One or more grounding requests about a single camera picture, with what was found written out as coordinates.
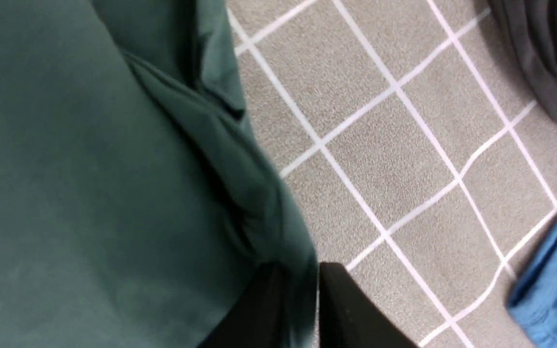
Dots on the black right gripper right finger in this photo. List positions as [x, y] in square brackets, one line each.
[348, 318]

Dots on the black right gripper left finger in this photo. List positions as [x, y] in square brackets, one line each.
[255, 320]

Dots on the green long sleeve shirt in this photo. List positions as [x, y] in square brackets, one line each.
[135, 201]

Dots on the dark grey crumpled shirt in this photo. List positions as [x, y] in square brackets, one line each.
[530, 27]

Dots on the grey checkered tablecloth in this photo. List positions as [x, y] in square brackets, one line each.
[415, 152]

